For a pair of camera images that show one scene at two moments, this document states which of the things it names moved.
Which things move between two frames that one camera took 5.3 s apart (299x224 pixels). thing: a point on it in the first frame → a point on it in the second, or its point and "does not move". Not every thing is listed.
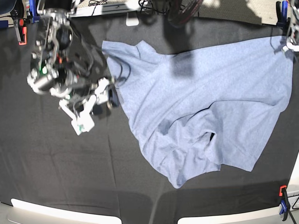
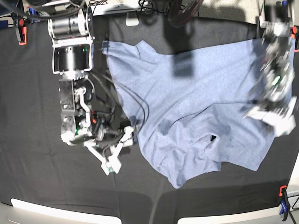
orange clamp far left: x=23 y=31 does not move
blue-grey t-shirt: x=195 y=113 does not move
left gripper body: x=105 y=93 → x=110 y=130
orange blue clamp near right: x=285 y=203 does not move
